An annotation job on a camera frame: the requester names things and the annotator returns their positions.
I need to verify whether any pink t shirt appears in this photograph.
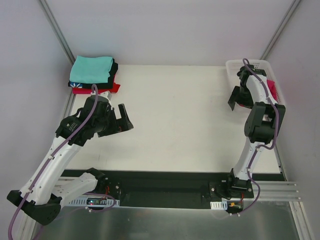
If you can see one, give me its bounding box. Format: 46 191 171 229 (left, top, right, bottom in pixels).
266 79 278 102

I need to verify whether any white plastic laundry basket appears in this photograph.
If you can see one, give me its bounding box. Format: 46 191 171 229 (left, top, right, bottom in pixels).
224 59 286 107

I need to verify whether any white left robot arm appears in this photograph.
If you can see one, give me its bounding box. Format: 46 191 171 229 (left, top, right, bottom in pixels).
7 95 134 226

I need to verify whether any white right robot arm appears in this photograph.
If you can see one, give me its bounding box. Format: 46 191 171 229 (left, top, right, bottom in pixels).
225 64 286 199

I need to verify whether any black folded t shirt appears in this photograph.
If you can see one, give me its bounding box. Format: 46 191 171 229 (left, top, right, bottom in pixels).
68 58 119 89

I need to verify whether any red folded t shirt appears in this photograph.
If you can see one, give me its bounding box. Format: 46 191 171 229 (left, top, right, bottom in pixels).
71 83 121 95

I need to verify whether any teal folded t shirt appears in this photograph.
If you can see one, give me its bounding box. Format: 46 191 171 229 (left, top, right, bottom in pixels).
69 55 114 84

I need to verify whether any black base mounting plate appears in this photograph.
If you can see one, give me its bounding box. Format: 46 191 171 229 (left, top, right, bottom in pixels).
76 169 260 208

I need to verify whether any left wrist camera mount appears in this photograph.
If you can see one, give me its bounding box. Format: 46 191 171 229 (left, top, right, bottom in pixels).
99 91 112 101

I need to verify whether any left white cable duct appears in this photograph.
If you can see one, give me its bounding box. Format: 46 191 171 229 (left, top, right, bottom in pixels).
62 196 120 208

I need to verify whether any white cable duct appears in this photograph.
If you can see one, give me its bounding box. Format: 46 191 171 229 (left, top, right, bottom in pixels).
62 196 120 208
210 200 228 211

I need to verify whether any aluminium frame rail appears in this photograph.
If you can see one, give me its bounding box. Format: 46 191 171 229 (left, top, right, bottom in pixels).
54 177 302 202

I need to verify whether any right white cable duct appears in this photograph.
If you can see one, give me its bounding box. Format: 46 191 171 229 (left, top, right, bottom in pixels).
210 200 228 211

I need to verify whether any right aluminium corner post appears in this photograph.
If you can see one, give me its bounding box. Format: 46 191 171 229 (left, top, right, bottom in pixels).
259 0 303 60

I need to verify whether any aluminium corner post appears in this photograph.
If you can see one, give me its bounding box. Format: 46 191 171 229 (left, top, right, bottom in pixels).
259 0 303 60
38 0 76 65

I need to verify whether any left aluminium corner post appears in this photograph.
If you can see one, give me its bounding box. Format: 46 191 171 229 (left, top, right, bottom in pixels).
38 0 76 65

